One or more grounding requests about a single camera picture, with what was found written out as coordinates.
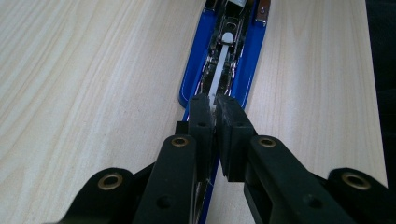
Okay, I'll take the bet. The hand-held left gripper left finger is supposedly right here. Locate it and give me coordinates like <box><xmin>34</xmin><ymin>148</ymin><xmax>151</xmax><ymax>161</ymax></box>
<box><xmin>132</xmin><ymin>92</ymin><xmax>217</xmax><ymax>224</ymax></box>

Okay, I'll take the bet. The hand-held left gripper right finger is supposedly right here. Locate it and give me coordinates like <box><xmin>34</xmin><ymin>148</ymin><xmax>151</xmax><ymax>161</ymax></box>
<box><xmin>216</xmin><ymin>94</ymin><xmax>357</xmax><ymax>224</ymax></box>

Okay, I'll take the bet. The blue stapler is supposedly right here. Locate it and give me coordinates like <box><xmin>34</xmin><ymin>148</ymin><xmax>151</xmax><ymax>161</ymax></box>
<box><xmin>177</xmin><ymin>0</ymin><xmax>272</xmax><ymax>224</ymax></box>

